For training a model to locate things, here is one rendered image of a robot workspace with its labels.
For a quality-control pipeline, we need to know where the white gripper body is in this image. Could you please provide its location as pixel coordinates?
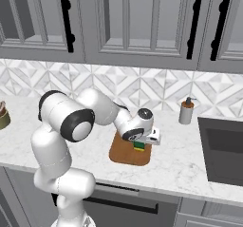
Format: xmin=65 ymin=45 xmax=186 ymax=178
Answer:
xmin=136 ymin=134 xmax=154 ymax=145

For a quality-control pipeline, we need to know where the green and yellow sponge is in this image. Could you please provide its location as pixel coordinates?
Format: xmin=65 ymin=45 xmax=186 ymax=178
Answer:
xmin=133 ymin=139 xmax=147 ymax=152

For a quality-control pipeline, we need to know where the brown wooden cutting board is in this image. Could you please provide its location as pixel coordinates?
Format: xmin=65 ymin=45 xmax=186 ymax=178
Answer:
xmin=108 ymin=130 xmax=153 ymax=167

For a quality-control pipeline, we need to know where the grey soap dispenser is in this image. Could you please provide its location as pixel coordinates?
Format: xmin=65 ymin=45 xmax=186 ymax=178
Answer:
xmin=178 ymin=96 xmax=196 ymax=125

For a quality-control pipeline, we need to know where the grey dishwasher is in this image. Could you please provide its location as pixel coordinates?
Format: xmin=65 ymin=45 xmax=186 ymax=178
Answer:
xmin=51 ymin=180 xmax=180 ymax=227

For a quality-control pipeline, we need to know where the dark grey sink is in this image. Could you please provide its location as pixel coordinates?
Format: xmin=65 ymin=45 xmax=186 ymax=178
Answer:
xmin=196 ymin=116 xmax=243 ymax=188

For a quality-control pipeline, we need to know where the grey base cupboard door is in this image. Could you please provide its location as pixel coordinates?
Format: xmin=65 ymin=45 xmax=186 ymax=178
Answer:
xmin=173 ymin=197 xmax=243 ymax=227
xmin=0 ymin=165 xmax=62 ymax=227

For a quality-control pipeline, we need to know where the olive green bowl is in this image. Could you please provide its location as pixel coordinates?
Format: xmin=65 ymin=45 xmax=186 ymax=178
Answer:
xmin=0 ymin=100 xmax=11 ymax=131

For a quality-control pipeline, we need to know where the black dishwasher handle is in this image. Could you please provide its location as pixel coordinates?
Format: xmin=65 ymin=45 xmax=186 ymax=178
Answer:
xmin=84 ymin=196 xmax=159 ymax=216

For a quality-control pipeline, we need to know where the black cupboard handle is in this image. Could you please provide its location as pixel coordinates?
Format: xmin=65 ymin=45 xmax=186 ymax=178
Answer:
xmin=185 ymin=0 xmax=204 ymax=61
xmin=210 ymin=0 xmax=233 ymax=62
xmin=59 ymin=0 xmax=77 ymax=54

